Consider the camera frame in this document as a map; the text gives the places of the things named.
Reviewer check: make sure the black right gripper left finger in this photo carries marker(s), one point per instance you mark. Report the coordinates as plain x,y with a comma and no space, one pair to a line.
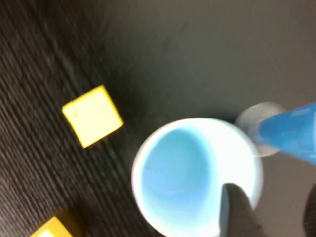
237,214

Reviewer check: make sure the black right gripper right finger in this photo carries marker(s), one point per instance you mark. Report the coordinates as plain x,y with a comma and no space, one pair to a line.
311,217

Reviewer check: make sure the light blue plastic cup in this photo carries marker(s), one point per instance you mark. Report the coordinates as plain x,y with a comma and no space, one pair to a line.
177,177

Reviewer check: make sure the blue cone on clear base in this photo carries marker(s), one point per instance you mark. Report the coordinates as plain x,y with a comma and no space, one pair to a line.
291,133

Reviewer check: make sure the yellow foam cube with notch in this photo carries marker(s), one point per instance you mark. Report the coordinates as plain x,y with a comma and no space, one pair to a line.
51,229

